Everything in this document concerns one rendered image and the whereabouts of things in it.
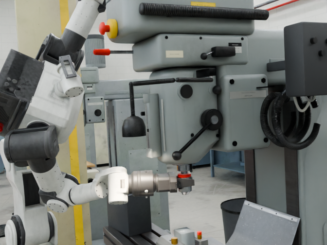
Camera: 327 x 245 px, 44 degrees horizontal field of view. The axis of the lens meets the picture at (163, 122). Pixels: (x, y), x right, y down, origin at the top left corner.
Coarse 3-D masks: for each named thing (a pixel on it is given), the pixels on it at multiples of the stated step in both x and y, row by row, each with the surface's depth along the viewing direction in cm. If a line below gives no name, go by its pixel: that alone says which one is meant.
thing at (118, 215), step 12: (108, 192) 194; (108, 204) 195; (132, 204) 179; (144, 204) 183; (108, 216) 196; (120, 216) 185; (132, 216) 180; (144, 216) 183; (120, 228) 186; (132, 228) 180; (144, 228) 183
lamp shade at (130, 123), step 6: (126, 120) 119; (132, 120) 119; (138, 120) 119; (126, 126) 119; (132, 126) 118; (138, 126) 118; (144, 126) 120; (126, 132) 119; (132, 132) 118; (138, 132) 118; (144, 132) 120
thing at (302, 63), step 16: (288, 32) 117; (304, 32) 112; (320, 32) 114; (288, 48) 117; (304, 48) 112; (320, 48) 115; (288, 64) 118; (304, 64) 112; (320, 64) 115; (288, 80) 118; (304, 80) 113; (320, 80) 115; (288, 96) 119
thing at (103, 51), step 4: (96, 52) 134; (100, 52) 134; (104, 52) 135; (108, 52) 135; (112, 52) 137; (116, 52) 137; (120, 52) 138; (124, 52) 138; (128, 52) 139; (132, 52) 140
